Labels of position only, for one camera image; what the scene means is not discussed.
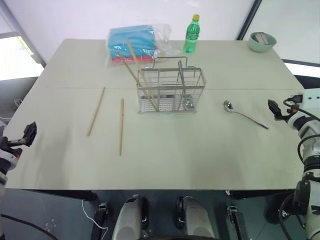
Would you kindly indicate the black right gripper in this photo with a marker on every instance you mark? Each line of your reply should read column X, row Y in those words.
column 285, row 115

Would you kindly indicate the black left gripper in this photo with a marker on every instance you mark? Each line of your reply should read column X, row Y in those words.
column 13, row 143

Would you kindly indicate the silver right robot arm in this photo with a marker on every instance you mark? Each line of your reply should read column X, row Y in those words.
column 313, row 217

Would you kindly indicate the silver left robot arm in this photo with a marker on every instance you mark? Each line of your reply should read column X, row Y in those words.
column 2, row 182

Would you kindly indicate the white power strip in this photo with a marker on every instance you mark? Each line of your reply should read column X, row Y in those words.
column 311, row 97

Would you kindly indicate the metal spoon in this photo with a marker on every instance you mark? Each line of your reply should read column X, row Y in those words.
column 181, row 73
column 227, row 105

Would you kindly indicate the pale green bowl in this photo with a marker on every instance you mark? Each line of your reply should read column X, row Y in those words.
column 261, row 47

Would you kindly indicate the wooden chopstick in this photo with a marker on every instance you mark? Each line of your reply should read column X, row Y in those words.
column 127, row 67
column 133, row 55
column 121, row 127
column 96, row 111

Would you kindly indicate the green plastic bottle yellow cap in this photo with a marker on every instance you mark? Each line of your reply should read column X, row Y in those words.
column 191, row 35

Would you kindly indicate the clear plastic bag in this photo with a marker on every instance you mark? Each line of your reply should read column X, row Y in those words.
column 165, row 37

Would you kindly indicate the grey rounded robot leg cover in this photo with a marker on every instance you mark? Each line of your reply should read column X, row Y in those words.
column 128, row 217
column 196, row 220

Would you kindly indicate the blue cloth stack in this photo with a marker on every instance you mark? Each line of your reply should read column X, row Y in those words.
column 132, row 37

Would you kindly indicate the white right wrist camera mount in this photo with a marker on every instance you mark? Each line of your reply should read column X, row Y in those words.
column 301, row 123

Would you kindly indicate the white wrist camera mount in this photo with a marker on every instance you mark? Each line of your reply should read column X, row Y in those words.
column 301, row 123
column 8, row 157

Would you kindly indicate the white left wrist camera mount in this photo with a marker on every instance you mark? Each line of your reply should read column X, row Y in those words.
column 8, row 157

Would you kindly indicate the black table foot bracket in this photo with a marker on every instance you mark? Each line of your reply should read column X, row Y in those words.
column 236, row 220
column 100, row 217

